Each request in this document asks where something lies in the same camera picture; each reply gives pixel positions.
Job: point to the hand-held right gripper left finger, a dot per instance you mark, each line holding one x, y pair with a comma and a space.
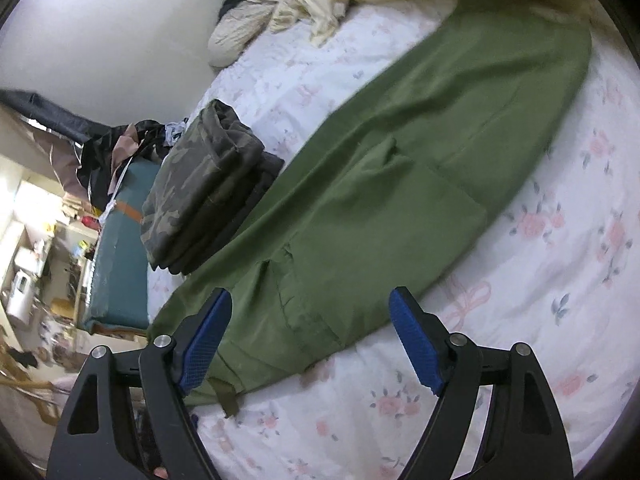
207, 332

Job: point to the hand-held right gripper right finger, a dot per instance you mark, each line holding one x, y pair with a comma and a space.
412, 332

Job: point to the green pants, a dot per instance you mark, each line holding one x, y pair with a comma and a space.
375, 160

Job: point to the floral white bed sheet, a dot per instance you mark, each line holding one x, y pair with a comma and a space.
550, 310

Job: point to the folded dark grey garment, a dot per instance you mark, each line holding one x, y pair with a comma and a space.
262, 172

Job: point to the white appliance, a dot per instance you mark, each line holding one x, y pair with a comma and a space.
21, 297

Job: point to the pile of dark clothes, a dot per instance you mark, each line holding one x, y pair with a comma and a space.
100, 160

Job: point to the dark blue cloth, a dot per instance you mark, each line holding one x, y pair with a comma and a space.
50, 115

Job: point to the beige pillow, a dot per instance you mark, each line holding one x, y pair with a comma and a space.
235, 30

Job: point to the cream comforter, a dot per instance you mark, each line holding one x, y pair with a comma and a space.
320, 0

